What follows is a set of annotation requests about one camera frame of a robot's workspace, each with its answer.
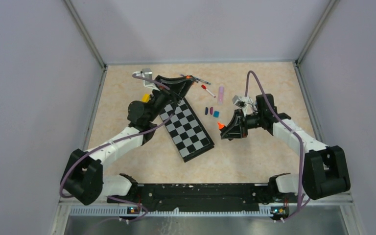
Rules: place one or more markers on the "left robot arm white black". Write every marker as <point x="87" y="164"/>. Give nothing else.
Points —
<point x="83" y="176"/>

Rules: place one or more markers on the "white marker red cap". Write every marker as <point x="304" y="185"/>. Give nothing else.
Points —
<point x="208" y="91"/>

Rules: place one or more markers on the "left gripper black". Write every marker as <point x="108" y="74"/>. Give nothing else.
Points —
<point x="179" y="85"/>

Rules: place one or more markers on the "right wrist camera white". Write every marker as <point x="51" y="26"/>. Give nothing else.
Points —
<point x="242" y="102"/>

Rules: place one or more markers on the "pale purple highlighter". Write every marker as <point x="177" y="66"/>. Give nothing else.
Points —
<point x="220" y="95"/>

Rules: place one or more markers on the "black white chessboard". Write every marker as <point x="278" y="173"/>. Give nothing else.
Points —
<point x="186" y="130"/>

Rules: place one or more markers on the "yellow block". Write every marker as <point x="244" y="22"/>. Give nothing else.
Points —
<point x="145" y="98"/>

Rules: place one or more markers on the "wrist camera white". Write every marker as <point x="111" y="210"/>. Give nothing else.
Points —
<point x="242" y="102"/>
<point x="146" y="76"/>

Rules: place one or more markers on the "black highlighter orange cap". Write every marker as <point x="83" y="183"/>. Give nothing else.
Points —
<point x="221" y="126"/>

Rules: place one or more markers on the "thin dark pen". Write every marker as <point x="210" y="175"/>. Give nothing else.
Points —
<point x="195" y="79"/>

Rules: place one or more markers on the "blue highlighter cap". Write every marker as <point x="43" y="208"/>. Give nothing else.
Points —
<point x="216" y="114"/>

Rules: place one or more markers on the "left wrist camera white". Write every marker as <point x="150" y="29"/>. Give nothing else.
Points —
<point x="146" y="76"/>

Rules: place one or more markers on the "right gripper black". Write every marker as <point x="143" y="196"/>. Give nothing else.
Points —
<point x="238" y="119"/>

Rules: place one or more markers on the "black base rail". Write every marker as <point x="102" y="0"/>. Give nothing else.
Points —
<point x="224" y="197"/>

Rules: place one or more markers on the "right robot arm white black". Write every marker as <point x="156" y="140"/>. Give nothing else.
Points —
<point x="323" y="168"/>

